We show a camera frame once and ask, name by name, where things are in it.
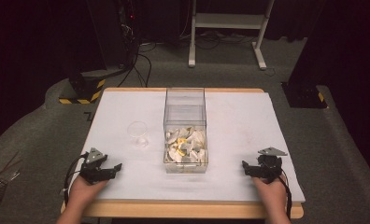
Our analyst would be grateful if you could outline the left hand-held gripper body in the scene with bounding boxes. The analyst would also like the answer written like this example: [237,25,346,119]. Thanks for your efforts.
[78,147,116,185]

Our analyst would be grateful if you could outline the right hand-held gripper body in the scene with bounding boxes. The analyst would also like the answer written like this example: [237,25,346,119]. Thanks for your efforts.
[249,147,289,184]

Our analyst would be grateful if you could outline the person's left hand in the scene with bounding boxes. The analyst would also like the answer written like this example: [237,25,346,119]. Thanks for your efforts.
[67,175,110,213]

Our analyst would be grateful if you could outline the person's right hand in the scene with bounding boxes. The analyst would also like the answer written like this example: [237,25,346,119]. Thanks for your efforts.
[251,175,290,214]

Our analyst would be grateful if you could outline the white table cover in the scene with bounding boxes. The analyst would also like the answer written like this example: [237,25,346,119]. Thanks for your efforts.
[68,90,306,203]

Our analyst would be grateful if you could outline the clear plastic cup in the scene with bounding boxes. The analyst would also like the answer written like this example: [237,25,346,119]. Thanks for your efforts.
[126,120,150,149]

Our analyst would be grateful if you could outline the pile of white and yellow pieces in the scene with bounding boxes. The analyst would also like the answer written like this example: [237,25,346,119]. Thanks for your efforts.
[164,125,208,164]

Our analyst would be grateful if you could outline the wooden table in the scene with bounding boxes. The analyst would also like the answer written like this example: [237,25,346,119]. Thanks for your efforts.
[60,87,305,220]

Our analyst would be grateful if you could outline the black stand base yellow stripes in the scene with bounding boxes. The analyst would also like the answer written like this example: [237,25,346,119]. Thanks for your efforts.
[58,68,107,105]

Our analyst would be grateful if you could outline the clear plastic box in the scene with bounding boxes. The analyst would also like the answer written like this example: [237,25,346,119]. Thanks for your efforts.
[163,87,209,175]

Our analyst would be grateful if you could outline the bundle of brown sticks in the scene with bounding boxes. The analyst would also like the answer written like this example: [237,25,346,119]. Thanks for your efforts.
[0,150,22,203]

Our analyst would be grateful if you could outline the black equipment rack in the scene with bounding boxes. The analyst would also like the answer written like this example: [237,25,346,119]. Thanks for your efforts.
[85,0,141,71]

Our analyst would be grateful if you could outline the white metal stand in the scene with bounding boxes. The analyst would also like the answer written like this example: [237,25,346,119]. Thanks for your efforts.
[188,0,275,71]

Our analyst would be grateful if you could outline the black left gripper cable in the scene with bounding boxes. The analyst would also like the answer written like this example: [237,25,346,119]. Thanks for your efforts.
[62,151,90,207]

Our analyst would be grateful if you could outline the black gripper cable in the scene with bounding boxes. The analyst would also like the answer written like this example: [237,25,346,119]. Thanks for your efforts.
[62,151,90,207]
[277,169,293,220]

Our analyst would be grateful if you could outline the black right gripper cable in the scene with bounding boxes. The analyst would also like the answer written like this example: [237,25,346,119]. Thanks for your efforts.
[277,169,293,220]

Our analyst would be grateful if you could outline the black floor cables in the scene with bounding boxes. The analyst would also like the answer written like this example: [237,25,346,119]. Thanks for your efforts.
[117,43,153,89]

